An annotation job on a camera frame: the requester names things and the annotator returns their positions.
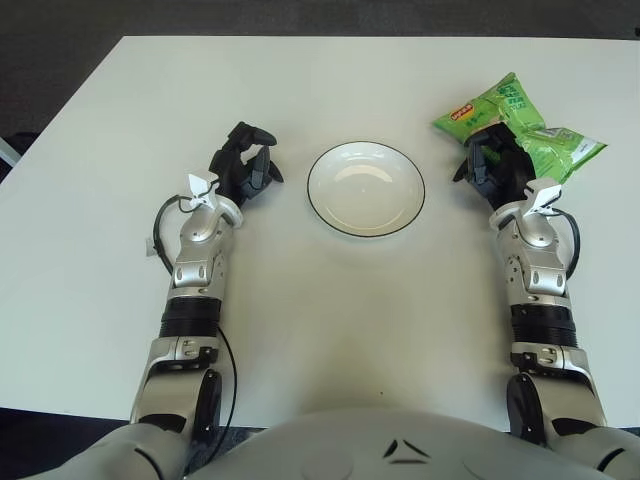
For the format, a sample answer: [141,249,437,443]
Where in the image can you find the white plate with black rim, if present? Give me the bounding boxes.
[306,141,427,239]

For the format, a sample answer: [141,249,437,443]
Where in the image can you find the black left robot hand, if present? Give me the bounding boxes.
[208,120,286,205]

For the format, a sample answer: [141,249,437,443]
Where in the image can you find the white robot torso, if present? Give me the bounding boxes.
[184,407,601,480]

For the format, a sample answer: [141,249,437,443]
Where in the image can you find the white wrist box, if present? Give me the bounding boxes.
[185,173,217,211]
[524,180,564,217]

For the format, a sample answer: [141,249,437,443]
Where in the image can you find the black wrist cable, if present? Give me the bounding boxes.
[153,193,221,274]
[547,207,582,281]

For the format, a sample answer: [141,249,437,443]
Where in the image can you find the grey background furniture edge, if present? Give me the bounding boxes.
[0,134,25,174]

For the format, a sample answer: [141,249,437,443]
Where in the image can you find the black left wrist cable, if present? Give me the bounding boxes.
[153,193,221,274]

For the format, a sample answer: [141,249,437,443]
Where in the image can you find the green chips bag with logo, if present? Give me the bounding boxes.
[431,71,547,147]

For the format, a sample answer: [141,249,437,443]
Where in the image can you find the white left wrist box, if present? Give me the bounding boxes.
[185,173,217,211]

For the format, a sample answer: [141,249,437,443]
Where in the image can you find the thin black left elbow cable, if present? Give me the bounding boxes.
[214,324,239,461]

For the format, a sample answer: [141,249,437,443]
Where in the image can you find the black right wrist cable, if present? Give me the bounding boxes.
[547,207,582,281]

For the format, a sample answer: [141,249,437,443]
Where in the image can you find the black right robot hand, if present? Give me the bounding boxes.
[452,122,537,211]

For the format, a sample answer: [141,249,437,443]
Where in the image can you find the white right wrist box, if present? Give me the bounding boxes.
[524,180,564,217]

